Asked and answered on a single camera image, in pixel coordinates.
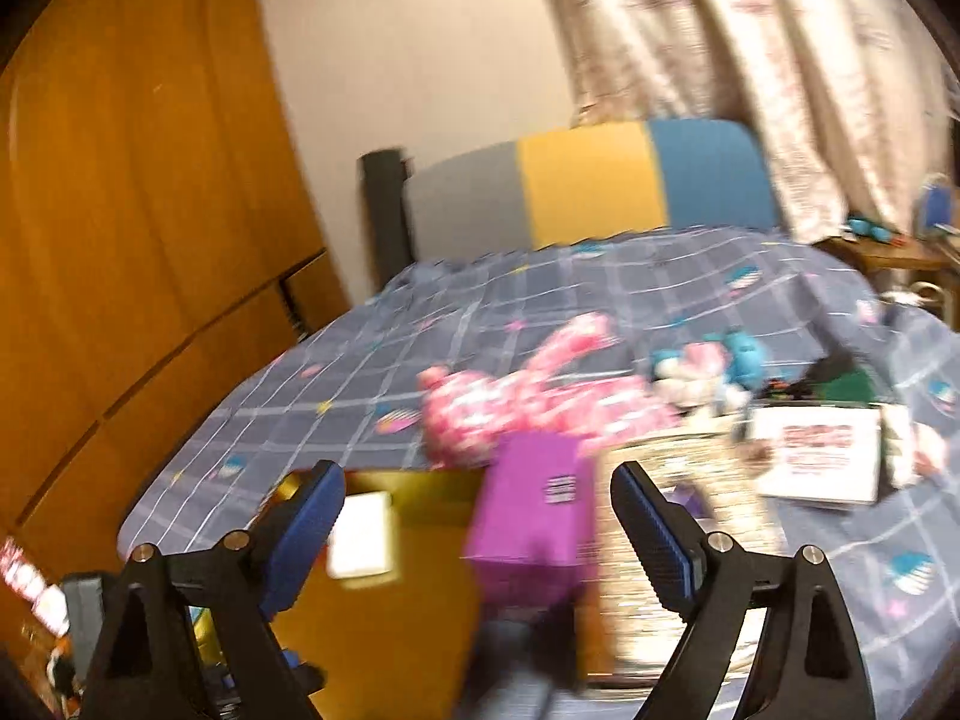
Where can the small blue bag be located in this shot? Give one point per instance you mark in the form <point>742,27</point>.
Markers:
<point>937,206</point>

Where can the blue plush toy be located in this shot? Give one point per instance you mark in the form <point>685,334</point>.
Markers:
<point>750,360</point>

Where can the grey yellow blue headboard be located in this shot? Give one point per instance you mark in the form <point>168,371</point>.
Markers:
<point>585,180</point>

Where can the teal toy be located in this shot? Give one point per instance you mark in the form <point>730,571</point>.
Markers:
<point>874,229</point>

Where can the blue grid printed blanket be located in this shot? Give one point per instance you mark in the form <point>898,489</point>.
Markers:
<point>525,300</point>

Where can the white booklet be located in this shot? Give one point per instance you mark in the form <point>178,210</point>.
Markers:
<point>817,457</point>

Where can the yellow cardboard box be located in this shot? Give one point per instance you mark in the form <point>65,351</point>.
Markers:
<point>435,562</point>

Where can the wooden wardrobe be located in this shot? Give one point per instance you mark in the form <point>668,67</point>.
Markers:
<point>150,202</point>

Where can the pink spotted plush toy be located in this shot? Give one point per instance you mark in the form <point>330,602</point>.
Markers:
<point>480,405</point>

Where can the patterned beige curtain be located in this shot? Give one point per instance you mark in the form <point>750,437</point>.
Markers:
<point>712,30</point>

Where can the shiny woven basket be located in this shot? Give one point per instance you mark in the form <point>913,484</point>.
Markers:
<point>645,630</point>

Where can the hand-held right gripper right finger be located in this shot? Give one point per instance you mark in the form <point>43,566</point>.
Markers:
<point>660,532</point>

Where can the purple box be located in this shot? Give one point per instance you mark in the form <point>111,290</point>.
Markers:
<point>532,517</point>

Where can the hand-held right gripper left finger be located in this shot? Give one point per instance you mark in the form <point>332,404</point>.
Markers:
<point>307,532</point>

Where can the wooden nightstand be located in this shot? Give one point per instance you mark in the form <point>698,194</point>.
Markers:
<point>885,255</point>

